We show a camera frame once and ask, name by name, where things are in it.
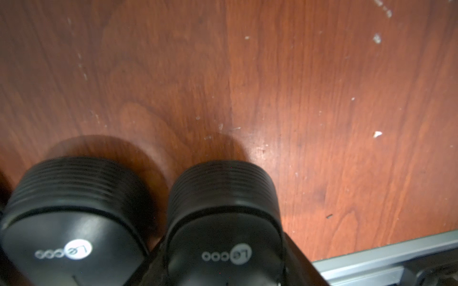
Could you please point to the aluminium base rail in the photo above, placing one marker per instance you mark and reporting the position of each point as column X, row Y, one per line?
column 383, row 266

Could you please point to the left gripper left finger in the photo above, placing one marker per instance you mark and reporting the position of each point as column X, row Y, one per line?
column 153, row 270

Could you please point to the black computer mouse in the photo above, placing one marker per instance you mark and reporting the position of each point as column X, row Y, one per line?
column 224, row 227
column 77, row 221

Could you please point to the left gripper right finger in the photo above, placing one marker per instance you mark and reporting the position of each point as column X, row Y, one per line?
column 299, row 271

